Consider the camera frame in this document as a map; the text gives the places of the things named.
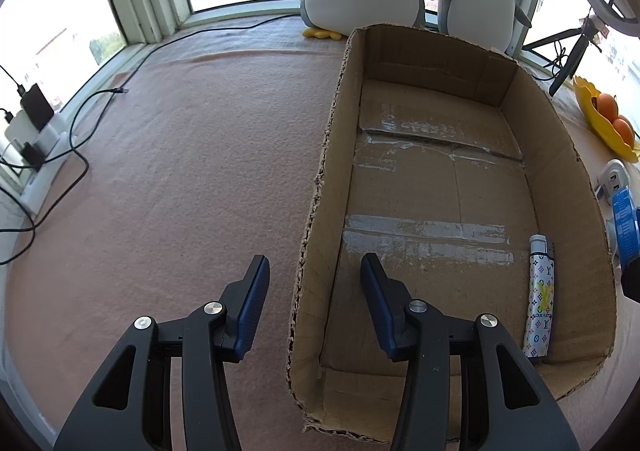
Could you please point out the orange fruit upper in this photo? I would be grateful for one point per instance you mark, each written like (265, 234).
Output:
(607, 106)

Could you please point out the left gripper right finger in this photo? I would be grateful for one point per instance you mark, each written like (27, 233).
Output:
(504, 403)

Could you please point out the patterned white lighter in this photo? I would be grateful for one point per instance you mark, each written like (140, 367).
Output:
(538, 327)

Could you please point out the white power strip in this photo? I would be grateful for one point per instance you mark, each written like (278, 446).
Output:
(34, 156)

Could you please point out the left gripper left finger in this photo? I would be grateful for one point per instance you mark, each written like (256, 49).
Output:
(126, 405)

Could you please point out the pink table mat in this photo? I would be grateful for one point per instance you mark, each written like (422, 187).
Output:
(208, 159)

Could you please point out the yellow fruit bowl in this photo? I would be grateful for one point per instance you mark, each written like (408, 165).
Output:
(584, 92)

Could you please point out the black tripod stand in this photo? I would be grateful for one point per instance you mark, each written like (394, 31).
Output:
(565, 64)

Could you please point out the black power adapter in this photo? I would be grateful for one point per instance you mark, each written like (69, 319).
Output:
(37, 107)

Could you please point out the white round plug-in device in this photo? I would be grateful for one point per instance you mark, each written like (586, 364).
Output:
(613, 178)

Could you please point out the blue round lid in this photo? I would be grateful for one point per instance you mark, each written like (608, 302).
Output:
(626, 224)

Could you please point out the orange fruit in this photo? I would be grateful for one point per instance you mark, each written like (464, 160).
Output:
(607, 106)
(624, 129)

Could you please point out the orange fruit lower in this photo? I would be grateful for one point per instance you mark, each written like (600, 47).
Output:
(624, 129)

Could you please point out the open cardboard box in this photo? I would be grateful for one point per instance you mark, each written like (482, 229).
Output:
(443, 158)

